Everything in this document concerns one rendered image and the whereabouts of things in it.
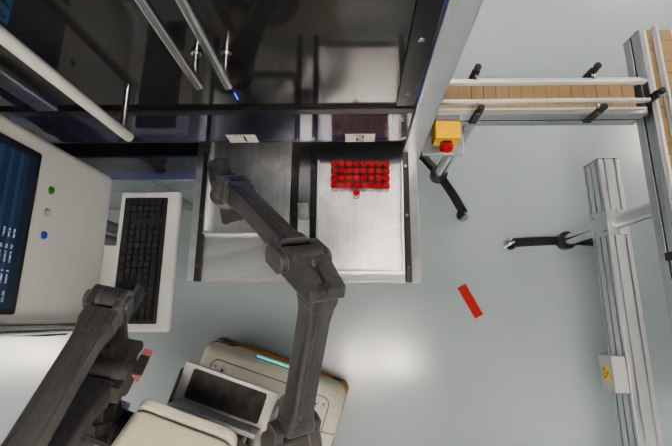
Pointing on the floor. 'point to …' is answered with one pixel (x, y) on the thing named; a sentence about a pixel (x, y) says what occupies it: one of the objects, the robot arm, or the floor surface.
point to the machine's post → (452, 33)
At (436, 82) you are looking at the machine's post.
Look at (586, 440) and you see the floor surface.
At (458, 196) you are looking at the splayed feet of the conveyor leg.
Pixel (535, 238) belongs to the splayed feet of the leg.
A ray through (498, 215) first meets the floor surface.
